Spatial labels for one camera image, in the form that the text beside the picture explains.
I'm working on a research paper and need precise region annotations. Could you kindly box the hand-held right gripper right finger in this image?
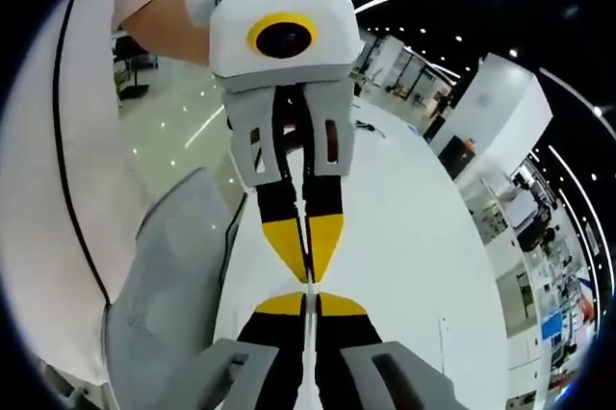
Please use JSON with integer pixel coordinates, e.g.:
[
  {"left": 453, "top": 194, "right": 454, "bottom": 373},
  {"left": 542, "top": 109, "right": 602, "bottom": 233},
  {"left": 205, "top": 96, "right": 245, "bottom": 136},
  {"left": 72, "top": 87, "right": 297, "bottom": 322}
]
[{"left": 315, "top": 293, "right": 466, "bottom": 410}]

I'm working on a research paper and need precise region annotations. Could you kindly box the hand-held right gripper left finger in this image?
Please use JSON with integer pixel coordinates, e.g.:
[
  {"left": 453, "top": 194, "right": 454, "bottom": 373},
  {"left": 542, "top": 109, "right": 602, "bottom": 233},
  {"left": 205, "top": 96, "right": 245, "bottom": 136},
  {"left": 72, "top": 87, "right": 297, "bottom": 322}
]
[{"left": 185, "top": 292, "right": 309, "bottom": 410}]

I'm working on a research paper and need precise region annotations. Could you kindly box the white flat strip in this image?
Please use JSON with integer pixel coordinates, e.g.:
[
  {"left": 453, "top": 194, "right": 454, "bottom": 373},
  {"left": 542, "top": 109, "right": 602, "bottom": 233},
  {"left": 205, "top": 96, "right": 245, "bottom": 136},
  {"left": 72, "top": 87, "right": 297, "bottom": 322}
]
[{"left": 439, "top": 316, "right": 456, "bottom": 373}]

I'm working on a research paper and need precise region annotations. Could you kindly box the grey mesh office chair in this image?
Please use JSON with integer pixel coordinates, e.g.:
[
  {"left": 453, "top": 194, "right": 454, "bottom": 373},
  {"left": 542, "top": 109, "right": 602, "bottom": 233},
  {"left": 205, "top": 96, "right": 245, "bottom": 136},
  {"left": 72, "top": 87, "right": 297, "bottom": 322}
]
[{"left": 102, "top": 167, "right": 247, "bottom": 410}]

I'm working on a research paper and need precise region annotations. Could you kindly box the black chair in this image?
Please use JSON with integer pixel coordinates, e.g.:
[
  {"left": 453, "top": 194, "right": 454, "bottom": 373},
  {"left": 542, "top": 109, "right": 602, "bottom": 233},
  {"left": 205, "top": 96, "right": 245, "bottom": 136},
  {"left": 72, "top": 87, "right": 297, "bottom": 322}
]
[{"left": 437, "top": 135, "right": 477, "bottom": 168}]

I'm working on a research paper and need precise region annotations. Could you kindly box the blue storage bin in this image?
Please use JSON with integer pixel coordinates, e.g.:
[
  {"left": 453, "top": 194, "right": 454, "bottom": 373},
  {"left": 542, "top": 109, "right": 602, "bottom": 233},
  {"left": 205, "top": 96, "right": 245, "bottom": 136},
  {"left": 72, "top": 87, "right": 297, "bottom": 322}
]
[{"left": 541, "top": 312, "right": 568, "bottom": 342}]

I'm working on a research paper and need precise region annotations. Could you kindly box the person's white shirt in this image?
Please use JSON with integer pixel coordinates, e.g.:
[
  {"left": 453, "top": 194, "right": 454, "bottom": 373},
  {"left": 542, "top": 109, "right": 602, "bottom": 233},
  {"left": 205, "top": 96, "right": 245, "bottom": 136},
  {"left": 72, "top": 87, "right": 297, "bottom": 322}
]
[{"left": 0, "top": 0, "right": 170, "bottom": 382}]

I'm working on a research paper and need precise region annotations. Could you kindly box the thin black cable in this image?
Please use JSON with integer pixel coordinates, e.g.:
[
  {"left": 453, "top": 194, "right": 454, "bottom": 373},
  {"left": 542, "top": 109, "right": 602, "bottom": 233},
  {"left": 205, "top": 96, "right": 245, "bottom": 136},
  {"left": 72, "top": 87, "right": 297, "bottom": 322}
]
[{"left": 353, "top": 118, "right": 386, "bottom": 138}]

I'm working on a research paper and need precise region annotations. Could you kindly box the black desk frame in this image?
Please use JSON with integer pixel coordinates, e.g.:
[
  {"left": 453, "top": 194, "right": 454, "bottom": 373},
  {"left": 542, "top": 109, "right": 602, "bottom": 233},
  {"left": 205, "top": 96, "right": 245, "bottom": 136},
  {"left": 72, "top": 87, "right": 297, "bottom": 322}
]
[{"left": 113, "top": 29, "right": 158, "bottom": 99}]

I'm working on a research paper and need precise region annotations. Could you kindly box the long black cable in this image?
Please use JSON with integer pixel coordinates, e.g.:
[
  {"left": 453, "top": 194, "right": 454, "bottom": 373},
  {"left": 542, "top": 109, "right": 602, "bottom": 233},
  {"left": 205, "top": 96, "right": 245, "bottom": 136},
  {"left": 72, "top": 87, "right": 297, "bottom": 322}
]
[{"left": 51, "top": 0, "right": 113, "bottom": 306}]

